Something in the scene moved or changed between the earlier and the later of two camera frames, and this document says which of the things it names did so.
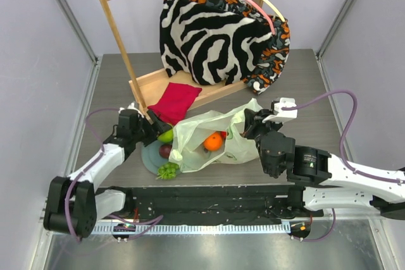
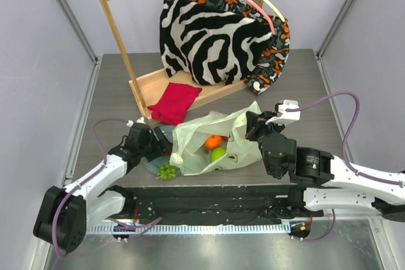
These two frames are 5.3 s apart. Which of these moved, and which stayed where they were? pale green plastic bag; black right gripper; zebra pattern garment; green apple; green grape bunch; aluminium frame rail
Moved: green apple; pale green plastic bag
Stayed: black right gripper; zebra pattern garment; aluminium frame rail; green grape bunch
